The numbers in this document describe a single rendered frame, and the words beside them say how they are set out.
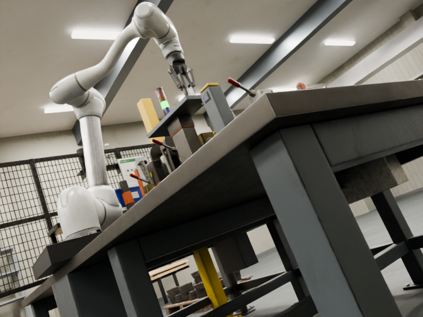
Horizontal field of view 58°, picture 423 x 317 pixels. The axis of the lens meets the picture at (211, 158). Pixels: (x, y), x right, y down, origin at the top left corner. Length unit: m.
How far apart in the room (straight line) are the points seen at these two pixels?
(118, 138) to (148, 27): 8.10
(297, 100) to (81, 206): 1.33
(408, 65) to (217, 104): 10.46
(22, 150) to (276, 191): 8.57
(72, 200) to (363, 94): 1.35
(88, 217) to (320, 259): 1.31
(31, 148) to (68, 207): 7.36
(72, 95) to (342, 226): 1.61
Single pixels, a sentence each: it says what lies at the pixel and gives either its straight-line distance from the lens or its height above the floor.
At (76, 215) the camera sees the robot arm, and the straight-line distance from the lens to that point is 1.75.
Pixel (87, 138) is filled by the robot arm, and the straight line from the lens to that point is 2.04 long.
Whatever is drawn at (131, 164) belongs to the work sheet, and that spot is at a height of 1.39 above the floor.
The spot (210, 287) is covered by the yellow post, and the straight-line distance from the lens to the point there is 3.18.
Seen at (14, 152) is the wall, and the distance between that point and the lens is 9.01.
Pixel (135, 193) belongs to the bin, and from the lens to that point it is 2.76.
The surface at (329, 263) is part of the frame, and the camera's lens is 0.58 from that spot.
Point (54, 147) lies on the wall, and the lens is 9.19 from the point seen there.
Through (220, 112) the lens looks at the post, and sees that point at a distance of 1.53.
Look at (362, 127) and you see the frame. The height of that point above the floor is 0.63.
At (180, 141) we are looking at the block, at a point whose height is 1.04.
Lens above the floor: 0.53
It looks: 13 degrees up
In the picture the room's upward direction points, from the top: 22 degrees counter-clockwise
